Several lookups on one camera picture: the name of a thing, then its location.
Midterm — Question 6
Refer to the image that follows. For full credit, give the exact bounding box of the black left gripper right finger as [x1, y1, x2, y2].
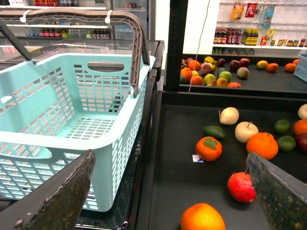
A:
[246, 153, 307, 230]

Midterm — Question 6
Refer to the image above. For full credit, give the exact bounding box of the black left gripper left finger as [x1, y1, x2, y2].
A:
[0, 150, 95, 230]

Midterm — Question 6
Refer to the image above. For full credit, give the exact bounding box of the light teal plastic shopping basket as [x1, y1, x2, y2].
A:
[0, 53, 152, 212]

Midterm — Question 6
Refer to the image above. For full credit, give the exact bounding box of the grey basket handle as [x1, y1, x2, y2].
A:
[0, 7, 150, 98]

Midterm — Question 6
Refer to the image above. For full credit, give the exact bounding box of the black fruit shelf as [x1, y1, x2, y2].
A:
[131, 66, 307, 230]

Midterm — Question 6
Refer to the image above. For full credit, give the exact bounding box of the yellow lemon back shelf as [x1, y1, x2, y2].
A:
[257, 60, 269, 70]

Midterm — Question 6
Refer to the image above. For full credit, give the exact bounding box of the red apple front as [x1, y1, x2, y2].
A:
[227, 172, 257, 203]

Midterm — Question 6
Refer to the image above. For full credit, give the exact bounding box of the green lime lower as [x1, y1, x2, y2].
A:
[277, 136, 296, 152]

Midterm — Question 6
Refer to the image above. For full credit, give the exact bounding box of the green lime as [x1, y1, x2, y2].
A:
[277, 136, 296, 152]
[273, 119, 291, 134]

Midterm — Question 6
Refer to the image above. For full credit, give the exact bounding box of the large orange mandarin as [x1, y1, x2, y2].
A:
[246, 132, 279, 160]

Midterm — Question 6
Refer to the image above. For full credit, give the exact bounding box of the red yellow apple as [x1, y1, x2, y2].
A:
[295, 134, 307, 153]

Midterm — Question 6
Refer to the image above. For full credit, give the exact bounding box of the green lime upper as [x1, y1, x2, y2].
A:
[273, 119, 291, 134]

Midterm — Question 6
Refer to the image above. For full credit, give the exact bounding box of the orange middle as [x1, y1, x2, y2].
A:
[293, 119, 307, 136]

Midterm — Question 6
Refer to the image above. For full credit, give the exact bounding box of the orange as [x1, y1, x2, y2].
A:
[293, 119, 307, 136]
[180, 203, 226, 230]

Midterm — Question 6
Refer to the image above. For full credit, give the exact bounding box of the white apple with stem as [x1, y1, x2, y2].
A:
[235, 121, 259, 144]

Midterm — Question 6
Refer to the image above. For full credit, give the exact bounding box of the orange front bottom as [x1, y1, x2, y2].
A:
[180, 203, 226, 230]

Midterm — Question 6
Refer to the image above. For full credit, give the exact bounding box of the white pear with stem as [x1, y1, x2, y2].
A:
[297, 104, 307, 119]

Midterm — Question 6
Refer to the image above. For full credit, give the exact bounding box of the orange persimmon with green calyx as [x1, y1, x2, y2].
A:
[195, 137, 223, 161]

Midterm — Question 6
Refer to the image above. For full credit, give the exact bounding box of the white price sticker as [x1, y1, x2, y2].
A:
[192, 155, 203, 163]

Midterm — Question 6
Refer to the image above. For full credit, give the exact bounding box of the dark green avocado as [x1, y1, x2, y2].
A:
[202, 126, 226, 141]

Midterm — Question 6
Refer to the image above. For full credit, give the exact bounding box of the white round pear left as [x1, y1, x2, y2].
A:
[219, 107, 239, 125]

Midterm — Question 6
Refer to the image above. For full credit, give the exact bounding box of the small blue basket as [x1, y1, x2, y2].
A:
[294, 54, 307, 82]

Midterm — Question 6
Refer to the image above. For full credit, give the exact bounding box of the glass top freezer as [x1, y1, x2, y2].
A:
[0, 38, 166, 80]

